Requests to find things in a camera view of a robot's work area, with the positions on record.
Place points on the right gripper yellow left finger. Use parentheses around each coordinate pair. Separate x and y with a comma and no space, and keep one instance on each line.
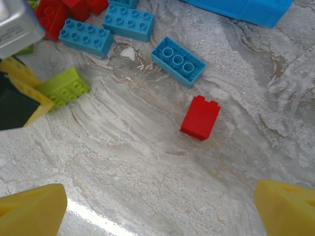
(29,211)

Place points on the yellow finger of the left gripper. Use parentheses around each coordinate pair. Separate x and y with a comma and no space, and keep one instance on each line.
(22,108)
(17,70)

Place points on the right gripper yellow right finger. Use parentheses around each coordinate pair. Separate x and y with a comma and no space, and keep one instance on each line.
(288,214)

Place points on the small red lego brick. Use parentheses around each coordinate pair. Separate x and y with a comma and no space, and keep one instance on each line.
(200,118)

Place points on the green lego brick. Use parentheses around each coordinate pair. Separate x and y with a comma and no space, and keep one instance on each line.
(25,50)
(64,88)
(34,3)

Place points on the blue three-compartment plastic bin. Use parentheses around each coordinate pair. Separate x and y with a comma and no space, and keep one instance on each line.
(246,9)

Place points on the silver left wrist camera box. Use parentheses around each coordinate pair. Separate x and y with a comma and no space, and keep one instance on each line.
(17,27)

